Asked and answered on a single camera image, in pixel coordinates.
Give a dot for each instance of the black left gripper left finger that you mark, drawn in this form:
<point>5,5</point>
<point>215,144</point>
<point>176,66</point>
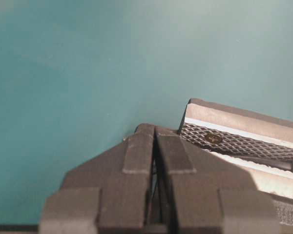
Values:
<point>107,194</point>

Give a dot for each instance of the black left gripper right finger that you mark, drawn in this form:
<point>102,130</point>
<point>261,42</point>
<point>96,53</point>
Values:
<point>209,195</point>

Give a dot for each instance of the grey bench vise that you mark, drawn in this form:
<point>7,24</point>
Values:
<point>257,143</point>

